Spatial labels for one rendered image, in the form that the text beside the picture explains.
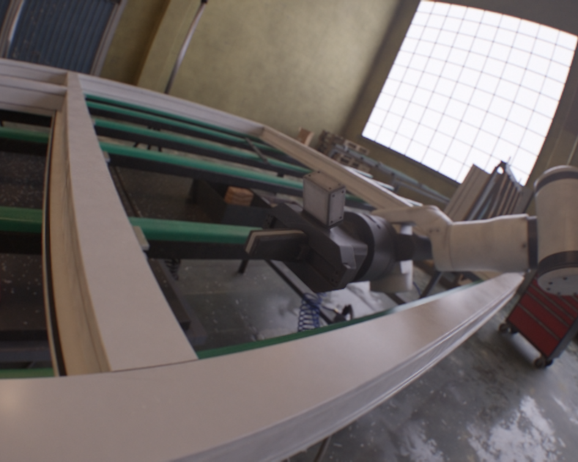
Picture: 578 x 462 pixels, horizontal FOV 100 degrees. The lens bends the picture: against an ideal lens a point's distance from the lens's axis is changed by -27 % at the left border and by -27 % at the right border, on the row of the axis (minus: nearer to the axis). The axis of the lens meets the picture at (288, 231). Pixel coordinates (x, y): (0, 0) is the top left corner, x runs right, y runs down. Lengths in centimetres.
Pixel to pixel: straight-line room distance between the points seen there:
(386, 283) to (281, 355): 31
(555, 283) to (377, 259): 21
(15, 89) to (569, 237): 103
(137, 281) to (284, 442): 12
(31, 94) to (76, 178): 61
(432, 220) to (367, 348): 26
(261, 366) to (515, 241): 33
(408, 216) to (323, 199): 17
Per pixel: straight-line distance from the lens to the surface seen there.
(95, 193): 29
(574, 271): 36
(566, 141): 773
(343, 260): 30
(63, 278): 28
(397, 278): 47
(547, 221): 39
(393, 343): 25
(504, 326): 396
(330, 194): 31
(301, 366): 18
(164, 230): 41
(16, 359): 67
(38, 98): 90
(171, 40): 650
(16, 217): 39
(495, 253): 42
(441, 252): 44
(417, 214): 45
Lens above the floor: 105
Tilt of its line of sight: 19 degrees down
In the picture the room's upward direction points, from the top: 24 degrees clockwise
